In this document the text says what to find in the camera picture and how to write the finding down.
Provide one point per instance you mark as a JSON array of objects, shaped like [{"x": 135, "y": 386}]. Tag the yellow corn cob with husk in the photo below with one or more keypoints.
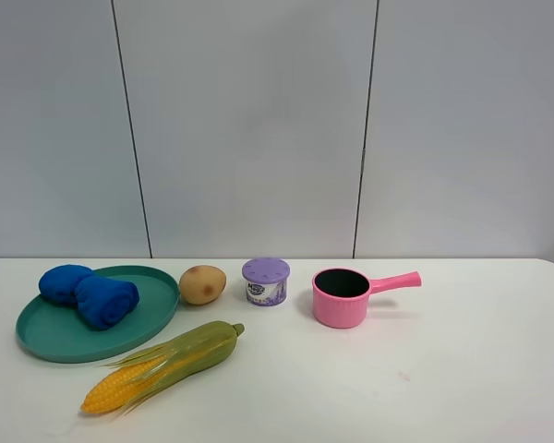
[{"x": 146, "y": 373}]

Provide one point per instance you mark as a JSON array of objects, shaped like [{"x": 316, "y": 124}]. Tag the pink toy saucepan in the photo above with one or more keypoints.
[{"x": 340, "y": 296}]

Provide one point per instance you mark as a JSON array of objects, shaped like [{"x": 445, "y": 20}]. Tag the brown potato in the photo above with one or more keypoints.
[{"x": 201, "y": 284}]

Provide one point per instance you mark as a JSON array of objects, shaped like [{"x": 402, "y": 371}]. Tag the blue towel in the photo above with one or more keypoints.
[{"x": 101, "y": 302}]

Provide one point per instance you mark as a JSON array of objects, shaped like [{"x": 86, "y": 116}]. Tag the teal round plate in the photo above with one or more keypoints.
[{"x": 58, "y": 334}]

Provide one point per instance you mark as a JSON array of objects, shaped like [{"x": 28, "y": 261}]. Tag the purple lidded white jar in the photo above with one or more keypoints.
[{"x": 266, "y": 280}]

